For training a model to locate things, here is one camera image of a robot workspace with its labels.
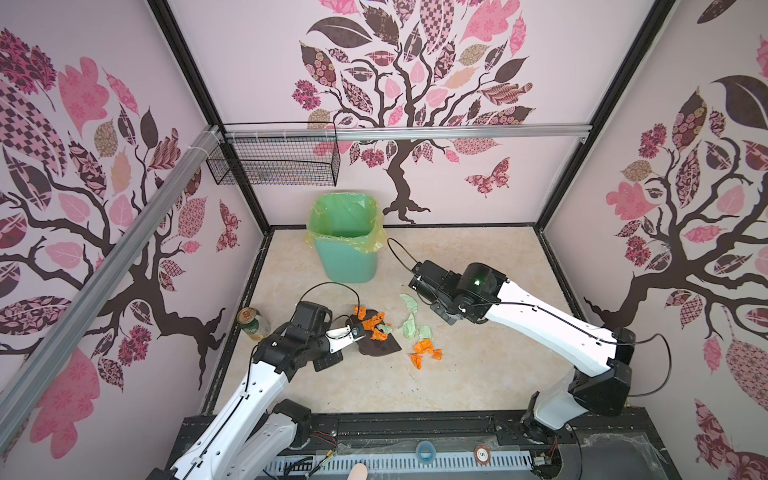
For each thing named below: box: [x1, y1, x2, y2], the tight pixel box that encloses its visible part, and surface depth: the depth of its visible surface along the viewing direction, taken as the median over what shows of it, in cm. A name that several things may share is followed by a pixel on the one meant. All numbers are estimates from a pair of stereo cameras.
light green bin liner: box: [305, 192, 388, 254], surface depth 97 cm
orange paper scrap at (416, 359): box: [408, 353, 423, 370], surface depth 87 cm
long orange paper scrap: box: [352, 306, 388, 341], surface depth 89 cm
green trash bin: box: [312, 192, 379, 283], surface depth 98 cm
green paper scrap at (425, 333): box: [418, 325, 432, 341], surface depth 92 cm
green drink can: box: [236, 306, 271, 341], surface depth 85 cm
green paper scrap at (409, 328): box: [403, 313, 416, 339], surface depth 92 cm
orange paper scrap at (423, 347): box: [414, 339, 434, 355], surface depth 89 cm
